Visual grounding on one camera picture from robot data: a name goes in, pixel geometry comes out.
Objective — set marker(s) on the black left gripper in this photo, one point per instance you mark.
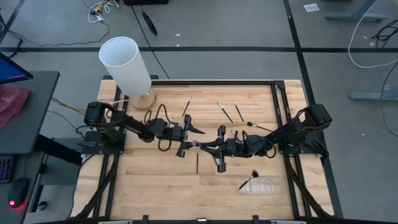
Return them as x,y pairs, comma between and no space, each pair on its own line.
187,123

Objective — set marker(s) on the black caster wheel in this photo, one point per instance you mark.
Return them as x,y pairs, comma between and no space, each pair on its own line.
42,205

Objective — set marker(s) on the large black powder brush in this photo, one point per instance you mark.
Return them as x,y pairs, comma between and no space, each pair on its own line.
247,181

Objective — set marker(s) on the white paper label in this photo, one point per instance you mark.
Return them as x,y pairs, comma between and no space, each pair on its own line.
311,7

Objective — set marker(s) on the pink cloth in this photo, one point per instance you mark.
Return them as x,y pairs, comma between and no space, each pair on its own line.
11,102

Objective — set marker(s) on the silver aluminium bar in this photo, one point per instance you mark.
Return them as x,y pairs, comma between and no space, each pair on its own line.
116,222
289,222

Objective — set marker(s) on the black box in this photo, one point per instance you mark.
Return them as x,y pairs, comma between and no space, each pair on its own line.
146,2

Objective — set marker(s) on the clear acrylic organizer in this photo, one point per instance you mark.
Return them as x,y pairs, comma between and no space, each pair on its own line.
267,186

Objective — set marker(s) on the black keyboard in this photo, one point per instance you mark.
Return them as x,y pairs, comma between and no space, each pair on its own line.
4,169

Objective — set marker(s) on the white cylindrical lamp shade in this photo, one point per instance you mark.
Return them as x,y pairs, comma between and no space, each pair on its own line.
124,65

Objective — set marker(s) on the grey desk foot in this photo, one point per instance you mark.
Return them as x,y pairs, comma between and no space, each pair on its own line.
348,17
367,96

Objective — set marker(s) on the computer monitor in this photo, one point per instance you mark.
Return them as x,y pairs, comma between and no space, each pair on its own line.
9,71

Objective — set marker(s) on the black handheld tool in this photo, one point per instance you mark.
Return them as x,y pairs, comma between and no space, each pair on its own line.
150,25

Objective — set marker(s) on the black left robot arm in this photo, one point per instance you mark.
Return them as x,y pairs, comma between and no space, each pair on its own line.
133,124

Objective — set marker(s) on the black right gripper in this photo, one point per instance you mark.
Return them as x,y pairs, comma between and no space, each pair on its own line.
221,132

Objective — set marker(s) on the dark grey desk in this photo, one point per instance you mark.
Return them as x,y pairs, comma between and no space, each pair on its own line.
34,124

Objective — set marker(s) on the black computer mouse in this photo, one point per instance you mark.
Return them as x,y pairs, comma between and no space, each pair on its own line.
18,191

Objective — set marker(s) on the wooden lamp base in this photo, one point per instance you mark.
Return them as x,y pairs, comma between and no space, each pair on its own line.
144,102

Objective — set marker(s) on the angled dark head makeup brush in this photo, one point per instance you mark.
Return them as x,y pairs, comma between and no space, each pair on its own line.
261,127

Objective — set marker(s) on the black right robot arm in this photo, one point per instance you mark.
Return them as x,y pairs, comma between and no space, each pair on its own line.
289,130

